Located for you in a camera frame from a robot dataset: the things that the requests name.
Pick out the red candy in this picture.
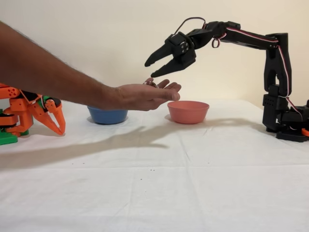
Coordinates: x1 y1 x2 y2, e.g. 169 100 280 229
143 78 159 88

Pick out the person's bare hand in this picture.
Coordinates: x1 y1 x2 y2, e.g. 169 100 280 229
114 79 182 112

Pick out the white tablecloth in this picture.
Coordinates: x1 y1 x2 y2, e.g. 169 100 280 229
0 95 309 232

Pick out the green robot base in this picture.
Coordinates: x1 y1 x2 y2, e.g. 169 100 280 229
0 108 19 146

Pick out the blue bowl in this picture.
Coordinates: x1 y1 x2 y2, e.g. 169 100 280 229
87 105 129 125

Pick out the pink bowl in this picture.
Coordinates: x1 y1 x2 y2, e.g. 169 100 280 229
167 101 210 125

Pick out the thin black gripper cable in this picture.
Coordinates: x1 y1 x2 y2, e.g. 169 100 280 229
174 17 207 36

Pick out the person's bare forearm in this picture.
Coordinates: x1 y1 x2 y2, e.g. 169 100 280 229
0 21 119 111

